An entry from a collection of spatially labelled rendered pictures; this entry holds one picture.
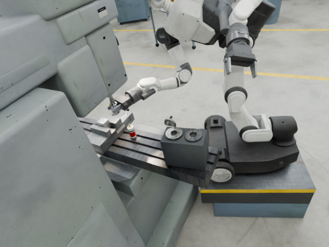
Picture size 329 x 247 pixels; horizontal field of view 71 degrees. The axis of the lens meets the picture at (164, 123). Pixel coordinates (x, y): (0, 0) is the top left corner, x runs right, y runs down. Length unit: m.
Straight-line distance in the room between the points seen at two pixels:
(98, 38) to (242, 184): 1.37
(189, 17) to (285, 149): 1.15
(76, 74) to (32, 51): 0.18
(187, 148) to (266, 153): 0.80
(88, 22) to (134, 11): 6.30
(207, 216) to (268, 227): 0.47
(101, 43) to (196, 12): 0.47
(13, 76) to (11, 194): 0.35
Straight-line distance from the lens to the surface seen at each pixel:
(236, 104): 1.53
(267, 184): 1.85
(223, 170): 1.72
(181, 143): 1.13
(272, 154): 1.81
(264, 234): 2.10
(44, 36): 0.92
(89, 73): 1.03
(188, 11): 1.22
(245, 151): 1.80
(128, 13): 7.38
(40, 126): 0.78
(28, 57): 0.88
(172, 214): 1.94
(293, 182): 1.90
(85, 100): 1.02
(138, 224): 1.64
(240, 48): 0.95
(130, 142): 1.49
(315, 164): 2.61
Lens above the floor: 1.89
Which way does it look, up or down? 39 degrees down
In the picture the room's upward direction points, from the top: 13 degrees counter-clockwise
